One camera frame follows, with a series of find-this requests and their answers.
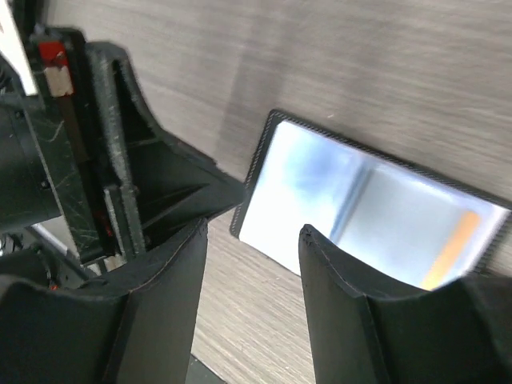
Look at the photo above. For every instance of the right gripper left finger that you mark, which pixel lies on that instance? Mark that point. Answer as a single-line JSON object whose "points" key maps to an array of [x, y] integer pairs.
{"points": [[132, 325]]}

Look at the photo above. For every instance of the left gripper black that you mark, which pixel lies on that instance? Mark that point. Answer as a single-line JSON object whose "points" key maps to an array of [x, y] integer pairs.
{"points": [[86, 147]]}

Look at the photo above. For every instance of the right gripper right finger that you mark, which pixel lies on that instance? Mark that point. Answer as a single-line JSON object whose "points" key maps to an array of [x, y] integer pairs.
{"points": [[367, 327]]}

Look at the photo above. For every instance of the black leather card holder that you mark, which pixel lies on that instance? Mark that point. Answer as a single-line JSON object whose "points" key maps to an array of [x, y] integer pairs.
{"points": [[406, 220]]}

